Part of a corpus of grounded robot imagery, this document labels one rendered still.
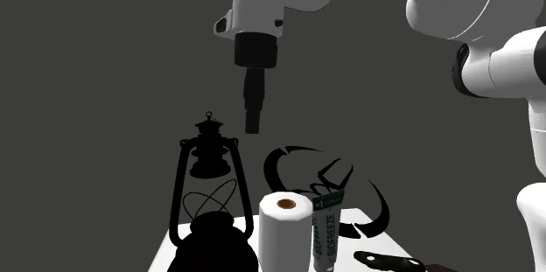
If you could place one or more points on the white paper towel roll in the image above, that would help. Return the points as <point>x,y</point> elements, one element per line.
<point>283,237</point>

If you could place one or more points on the white and green tube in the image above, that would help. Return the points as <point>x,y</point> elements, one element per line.
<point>326,232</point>

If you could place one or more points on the black openwork bowl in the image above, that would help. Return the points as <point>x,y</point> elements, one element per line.
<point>269,168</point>

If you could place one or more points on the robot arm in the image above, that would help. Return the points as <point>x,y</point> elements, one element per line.
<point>256,6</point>

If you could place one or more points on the white table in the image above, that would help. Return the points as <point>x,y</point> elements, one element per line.
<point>367,243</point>

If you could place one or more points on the black oil lantern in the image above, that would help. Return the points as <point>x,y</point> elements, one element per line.
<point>211,241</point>

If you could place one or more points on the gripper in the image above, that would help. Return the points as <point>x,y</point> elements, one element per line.
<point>256,51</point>

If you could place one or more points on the black tool with white spots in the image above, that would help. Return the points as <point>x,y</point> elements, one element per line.
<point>392,264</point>

